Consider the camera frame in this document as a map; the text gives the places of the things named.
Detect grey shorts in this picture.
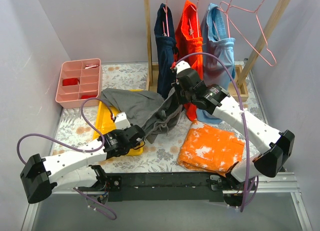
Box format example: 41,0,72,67
100,88,183,137

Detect yellow plastic tray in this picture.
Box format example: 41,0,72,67
92,101,144,156

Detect orange white folded shorts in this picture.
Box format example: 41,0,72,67
177,120,245,177

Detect navy blue shorts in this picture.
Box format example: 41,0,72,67
154,3,179,99

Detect pink hanger with navy shorts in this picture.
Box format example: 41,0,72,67
162,0,170,37

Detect wooden clothes rack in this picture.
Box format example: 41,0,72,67
144,0,291,101

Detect red orange shorts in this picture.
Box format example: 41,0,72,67
175,0,203,121

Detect light blue shorts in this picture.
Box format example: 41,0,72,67
195,2,236,124

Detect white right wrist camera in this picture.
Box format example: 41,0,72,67
170,61,191,74

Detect pink divided organizer box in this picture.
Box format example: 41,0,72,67
55,58,102,109

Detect red cloth front compartment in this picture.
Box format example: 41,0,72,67
80,95,97,100

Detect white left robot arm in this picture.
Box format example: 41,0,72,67
20,125,157,204

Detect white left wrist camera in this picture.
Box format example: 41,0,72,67
110,112,131,130

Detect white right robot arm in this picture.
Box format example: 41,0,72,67
173,66,295,190

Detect pink hanger with blue shorts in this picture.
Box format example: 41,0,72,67
218,0,233,38

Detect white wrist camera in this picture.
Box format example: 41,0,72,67
110,112,131,130
170,61,191,74

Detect pink hanger with red shorts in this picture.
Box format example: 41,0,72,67
188,0,200,39

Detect red folded cloth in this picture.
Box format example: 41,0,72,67
62,77,80,87

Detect white red cloth back compartment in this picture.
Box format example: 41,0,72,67
84,64,99,70

